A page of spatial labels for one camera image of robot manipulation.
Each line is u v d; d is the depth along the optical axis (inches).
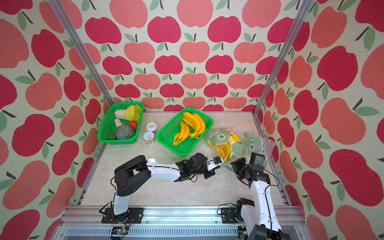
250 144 37.3
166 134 40.1
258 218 17.1
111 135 39.1
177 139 39.5
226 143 35.8
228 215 28.9
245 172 24.9
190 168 26.6
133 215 29.1
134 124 41.1
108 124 42.2
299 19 28.6
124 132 37.6
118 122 43.4
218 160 28.1
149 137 38.8
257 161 25.1
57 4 27.1
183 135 38.7
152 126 40.8
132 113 42.2
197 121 40.6
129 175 20.2
